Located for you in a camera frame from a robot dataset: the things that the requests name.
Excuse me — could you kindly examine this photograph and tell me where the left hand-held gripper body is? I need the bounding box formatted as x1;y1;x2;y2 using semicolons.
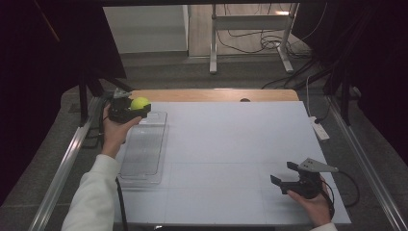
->
107;88;137;125

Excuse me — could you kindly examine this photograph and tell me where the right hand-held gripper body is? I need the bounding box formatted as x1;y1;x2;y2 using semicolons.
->
280;157;340;200

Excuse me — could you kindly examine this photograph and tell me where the yellow tennis ball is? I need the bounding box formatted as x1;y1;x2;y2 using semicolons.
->
129;96;152;112

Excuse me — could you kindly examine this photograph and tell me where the clear plastic tray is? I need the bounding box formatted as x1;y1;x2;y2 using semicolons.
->
116;111;169;189

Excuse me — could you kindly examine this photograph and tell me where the person's right hand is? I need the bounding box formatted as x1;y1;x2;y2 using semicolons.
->
286;183;333;228

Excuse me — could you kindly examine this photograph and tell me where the person's left hand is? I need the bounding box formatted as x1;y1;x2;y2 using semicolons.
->
101;103;143;159

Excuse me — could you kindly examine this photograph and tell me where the black metal stand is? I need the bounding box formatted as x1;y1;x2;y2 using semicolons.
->
77;72;133;128
292;57;354;127

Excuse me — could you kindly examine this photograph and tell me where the white power strip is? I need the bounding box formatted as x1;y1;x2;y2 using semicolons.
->
308;115;331;141

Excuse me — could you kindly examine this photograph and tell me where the white board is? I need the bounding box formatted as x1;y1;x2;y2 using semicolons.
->
109;101;352;225

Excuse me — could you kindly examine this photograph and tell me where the white cabinet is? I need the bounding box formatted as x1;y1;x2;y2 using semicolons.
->
102;4;191;55

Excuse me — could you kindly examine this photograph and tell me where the dark curtain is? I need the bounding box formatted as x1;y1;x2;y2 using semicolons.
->
0;0;128;206
291;0;408;159

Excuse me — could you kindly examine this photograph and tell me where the dark square floor frame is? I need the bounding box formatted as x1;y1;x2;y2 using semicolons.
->
81;126;105;150

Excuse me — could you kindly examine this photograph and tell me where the black plug with cable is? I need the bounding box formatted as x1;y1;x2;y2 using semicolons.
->
314;103;332;125

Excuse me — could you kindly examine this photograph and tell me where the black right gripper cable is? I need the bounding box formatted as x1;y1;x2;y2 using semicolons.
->
320;170;361;219

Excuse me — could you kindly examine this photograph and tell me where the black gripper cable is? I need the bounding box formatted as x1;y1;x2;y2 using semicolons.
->
320;170;361;219
95;98;130;231

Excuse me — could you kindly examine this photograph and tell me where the aluminium floor rail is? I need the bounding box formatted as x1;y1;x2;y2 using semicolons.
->
28;95;107;231
326;95;408;231

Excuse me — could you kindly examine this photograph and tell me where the white power strip cable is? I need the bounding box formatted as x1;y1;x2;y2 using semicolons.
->
305;74;315;118

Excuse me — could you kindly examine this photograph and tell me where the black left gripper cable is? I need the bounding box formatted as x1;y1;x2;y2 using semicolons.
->
95;98;130;231

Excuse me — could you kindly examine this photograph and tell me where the grey metal desk frame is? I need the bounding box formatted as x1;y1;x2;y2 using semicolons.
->
209;3;300;76

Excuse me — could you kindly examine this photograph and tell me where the tangle of black floor cables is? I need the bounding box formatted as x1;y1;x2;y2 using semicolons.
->
216;3;329;61

